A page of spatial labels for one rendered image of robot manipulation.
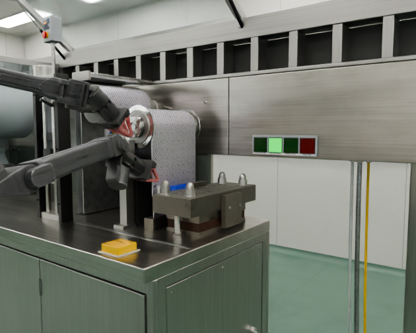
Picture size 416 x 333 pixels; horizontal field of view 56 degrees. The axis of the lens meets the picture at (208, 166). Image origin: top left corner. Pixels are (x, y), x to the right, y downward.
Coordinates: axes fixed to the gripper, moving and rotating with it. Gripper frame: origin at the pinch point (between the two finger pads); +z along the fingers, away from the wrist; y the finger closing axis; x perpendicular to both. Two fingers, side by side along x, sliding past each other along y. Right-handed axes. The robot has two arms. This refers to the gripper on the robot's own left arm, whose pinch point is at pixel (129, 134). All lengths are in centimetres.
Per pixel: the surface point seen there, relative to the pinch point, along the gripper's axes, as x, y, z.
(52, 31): 36, -52, -24
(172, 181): -3.2, 5.9, 22.1
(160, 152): 0.9, 6.0, 10.9
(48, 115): 1.6, -38.3, -9.3
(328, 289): 43, -4, 235
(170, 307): -44, 31, 19
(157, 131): 5.4, 6.1, 5.0
